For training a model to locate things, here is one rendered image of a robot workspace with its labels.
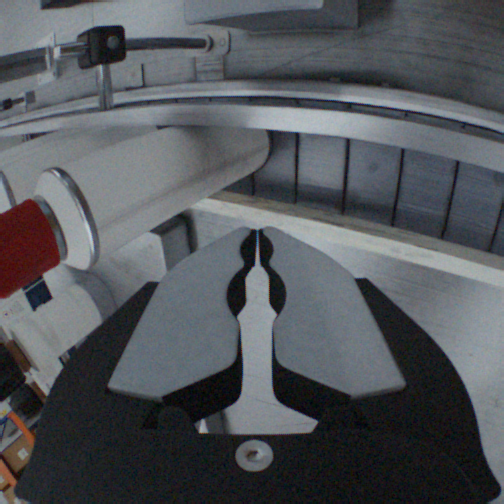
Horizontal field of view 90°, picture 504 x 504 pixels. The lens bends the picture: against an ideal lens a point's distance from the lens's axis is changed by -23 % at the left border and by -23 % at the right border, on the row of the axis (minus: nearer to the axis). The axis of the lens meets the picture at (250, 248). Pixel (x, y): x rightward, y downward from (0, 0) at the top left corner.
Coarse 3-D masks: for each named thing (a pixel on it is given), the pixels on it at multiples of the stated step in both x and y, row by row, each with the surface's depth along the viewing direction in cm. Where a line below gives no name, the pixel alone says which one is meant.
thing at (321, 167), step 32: (0, 128) 53; (480, 128) 15; (288, 160) 24; (320, 160) 22; (352, 160) 21; (384, 160) 20; (416, 160) 19; (448, 160) 17; (256, 192) 27; (288, 192) 25; (320, 192) 24; (352, 192) 22; (384, 192) 21; (416, 192) 20; (448, 192) 18; (480, 192) 17; (384, 224) 22; (416, 224) 21; (448, 224) 19; (480, 224) 18
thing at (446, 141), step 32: (32, 128) 27; (64, 128) 24; (256, 128) 15; (288, 128) 14; (320, 128) 13; (352, 128) 12; (384, 128) 12; (416, 128) 11; (448, 128) 10; (480, 160) 10
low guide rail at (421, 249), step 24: (216, 192) 26; (240, 216) 24; (264, 216) 23; (288, 216) 22; (312, 216) 22; (336, 216) 22; (336, 240) 21; (360, 240) 20; (384, 240) 19; (408, 240) 19; (432, 240) 18; (432, 264) 18; (456, 264) 17; (480, 264) 16
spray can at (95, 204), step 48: (144, 144) 15; (192, 144) 17; (240, 144) 20; (48, 192) 12; (96, 192) 12; (144, 192) 14; (192, 192) 18; (0, 240) 10; (48, 240) 11; (96, 240) 13; (0, 288) 10
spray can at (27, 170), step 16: (112, 128) 25; (128, 128) 26; (144, 128) 27; (160, 128) 28; (64, 144) 22; (80, 144) 22; (96, 144) 23; (112, 144) 24; (32, 160) 19; (48, 160) 20; (64, 160) 21; (0, 176) 17; (16, 176) 18; (32, 176) 19; (0, 192) 17; (16, 192) 18; (32, 192) 19; (0, 208) 17
